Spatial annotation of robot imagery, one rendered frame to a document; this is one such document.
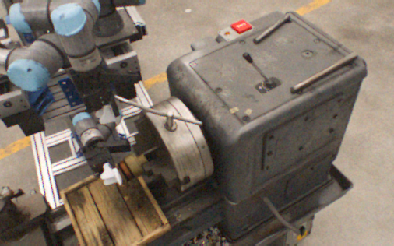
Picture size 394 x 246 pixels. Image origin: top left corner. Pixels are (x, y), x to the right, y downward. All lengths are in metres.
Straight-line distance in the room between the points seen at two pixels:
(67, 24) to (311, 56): 0.84
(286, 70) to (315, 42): 0.19
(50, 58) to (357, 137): 2.13
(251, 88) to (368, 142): 1.68
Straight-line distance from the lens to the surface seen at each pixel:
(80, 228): 1.49
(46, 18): 1.07
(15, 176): 2.96
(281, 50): 1.42
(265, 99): 1.24
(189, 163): 1.22
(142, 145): 1.30
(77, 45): 0.96
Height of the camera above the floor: 2.14
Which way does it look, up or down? 49 degrees down
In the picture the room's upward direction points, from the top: 7 degrees counter-clockwise
